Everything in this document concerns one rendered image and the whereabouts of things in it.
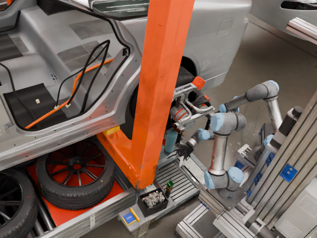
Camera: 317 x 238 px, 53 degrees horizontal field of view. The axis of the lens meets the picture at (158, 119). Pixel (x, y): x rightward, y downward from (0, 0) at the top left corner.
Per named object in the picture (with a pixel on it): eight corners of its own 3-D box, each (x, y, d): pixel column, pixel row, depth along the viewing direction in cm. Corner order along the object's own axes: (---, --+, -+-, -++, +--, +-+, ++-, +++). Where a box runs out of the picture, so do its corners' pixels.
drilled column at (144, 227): (139, 229, 290) (145, 204, 260) (145, 238, 284) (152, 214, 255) (130, 234, 284) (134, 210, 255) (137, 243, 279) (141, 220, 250)
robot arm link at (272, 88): (271, 149, 259) (253, 85, 253) (282, 143, 266) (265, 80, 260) (283, 150, 248) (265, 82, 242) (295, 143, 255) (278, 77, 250)
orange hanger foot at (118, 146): (111, 130, 300) (113, 103, 276) (143, 169, 273) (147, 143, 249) (95, 137, 291) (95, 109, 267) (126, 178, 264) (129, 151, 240)
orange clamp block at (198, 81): (194, 85, 279) (200, 77, 277) (200, 90, 275) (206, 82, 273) (190, 83, 274) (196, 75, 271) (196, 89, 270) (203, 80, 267)
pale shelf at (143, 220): (161, 191, 272) (162, 189, 270) (173, 206, 263) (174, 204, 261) (118, 215, 250) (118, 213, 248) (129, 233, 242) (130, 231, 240)
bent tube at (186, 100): (198, 96, 281) (201, 87, 274) (212, 109, 271) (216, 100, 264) (183, 102, 272) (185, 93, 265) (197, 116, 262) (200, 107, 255)
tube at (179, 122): (181, 103, 271) (183, 93, 264) (196, 117, 261) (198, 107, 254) (164, 110, 262) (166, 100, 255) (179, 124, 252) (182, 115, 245)
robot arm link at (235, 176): (241, 190, 224) (248, 179, 214) (224, 191, 220) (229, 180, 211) (236, 175, 232) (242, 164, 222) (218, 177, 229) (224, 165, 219)
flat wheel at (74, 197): (79, 139, 319) (78, 122, 303) (129, 175, 296) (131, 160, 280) (22, 180, 277) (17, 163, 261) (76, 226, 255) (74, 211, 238)
